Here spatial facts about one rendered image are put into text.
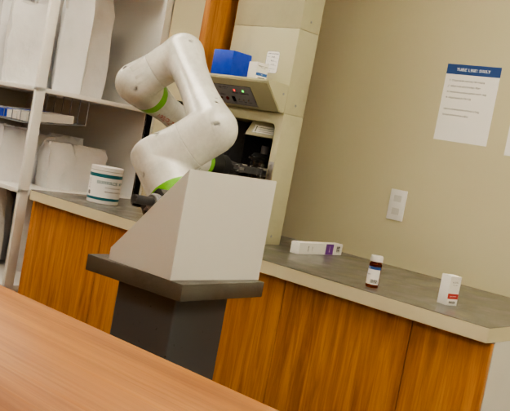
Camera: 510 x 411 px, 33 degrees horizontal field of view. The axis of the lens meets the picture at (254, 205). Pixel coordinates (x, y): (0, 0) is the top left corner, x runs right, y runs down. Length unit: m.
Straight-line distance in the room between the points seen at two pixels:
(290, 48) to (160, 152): 1.01
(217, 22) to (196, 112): 1.11
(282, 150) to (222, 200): 1.02
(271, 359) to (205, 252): 0.71
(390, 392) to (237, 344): 0.57
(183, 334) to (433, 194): 1.34
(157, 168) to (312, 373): 0.80
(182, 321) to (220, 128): 0.49
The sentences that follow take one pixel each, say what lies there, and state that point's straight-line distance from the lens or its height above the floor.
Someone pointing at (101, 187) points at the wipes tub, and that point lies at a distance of 3.44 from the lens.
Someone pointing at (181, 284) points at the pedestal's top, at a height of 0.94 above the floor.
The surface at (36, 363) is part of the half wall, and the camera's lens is 0.48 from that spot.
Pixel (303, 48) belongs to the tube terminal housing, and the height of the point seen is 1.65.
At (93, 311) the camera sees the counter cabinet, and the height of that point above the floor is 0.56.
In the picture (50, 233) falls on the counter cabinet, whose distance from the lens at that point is 3.48.
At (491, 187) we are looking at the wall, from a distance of 3.03.
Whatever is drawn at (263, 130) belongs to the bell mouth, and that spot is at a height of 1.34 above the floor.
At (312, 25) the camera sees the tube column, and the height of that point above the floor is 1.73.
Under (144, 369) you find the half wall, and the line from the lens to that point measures 0.50.
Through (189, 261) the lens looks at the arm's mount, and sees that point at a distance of 1.99.
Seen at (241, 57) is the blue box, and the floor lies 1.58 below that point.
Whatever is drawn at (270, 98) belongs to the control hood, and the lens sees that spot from 2.97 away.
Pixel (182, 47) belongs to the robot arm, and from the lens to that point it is 2.47.
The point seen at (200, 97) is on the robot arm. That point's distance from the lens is 2.24.
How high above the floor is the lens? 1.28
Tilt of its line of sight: 4 degrees down
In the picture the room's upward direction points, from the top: 11 degrees clockwise
